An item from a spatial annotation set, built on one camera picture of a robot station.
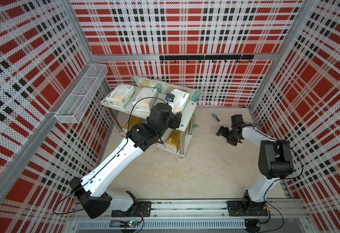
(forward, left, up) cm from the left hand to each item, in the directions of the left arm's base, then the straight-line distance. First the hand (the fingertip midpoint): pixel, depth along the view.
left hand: (174, 111), depth 69 cm
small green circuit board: (-42, +22, -35) cm, 59 cm away
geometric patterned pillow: (+20, +6, -1) cm, 21 cm away
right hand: (+6, -32, -31) cm, 45 cm away
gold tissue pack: (-5, +2, -23) cm, 23 cm away
